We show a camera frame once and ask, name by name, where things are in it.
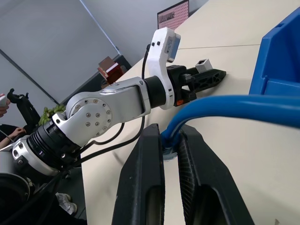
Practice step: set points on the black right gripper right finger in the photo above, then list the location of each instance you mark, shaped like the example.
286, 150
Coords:
211, 178

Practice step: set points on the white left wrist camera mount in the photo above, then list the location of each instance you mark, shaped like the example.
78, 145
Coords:
161, 51

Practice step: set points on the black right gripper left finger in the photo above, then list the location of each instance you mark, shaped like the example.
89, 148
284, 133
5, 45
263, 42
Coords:
138, 178

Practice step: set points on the green plant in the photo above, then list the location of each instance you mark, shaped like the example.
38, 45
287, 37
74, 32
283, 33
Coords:
50, 113

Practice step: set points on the blue plastic bin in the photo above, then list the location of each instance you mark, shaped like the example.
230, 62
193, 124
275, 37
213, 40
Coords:
279, 56

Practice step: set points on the white handheld device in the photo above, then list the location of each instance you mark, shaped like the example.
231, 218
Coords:
2, 99

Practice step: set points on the black controller stand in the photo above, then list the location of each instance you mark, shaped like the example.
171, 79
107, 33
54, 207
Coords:
25, 110

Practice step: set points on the bystander bare hand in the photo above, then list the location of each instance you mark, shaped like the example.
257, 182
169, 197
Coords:
4, 110

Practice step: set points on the red dotted wall poster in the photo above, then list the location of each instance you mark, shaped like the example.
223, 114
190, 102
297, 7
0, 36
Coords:
173, 14

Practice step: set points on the dark robot torso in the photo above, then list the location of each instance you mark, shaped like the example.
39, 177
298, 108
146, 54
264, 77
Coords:
14, 197

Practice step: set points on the seated person in dark clothes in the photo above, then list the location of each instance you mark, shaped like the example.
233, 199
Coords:
9, 134

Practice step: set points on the white coupler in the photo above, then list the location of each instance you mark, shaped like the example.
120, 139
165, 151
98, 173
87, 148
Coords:
203, 65

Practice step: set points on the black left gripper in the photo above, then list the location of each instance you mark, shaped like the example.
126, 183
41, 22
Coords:
179, 93

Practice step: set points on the white shoe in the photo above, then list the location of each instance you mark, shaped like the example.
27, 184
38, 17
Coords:
66, 202

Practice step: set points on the brown cardboard box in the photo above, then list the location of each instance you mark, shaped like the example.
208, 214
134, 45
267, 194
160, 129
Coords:
110, 70

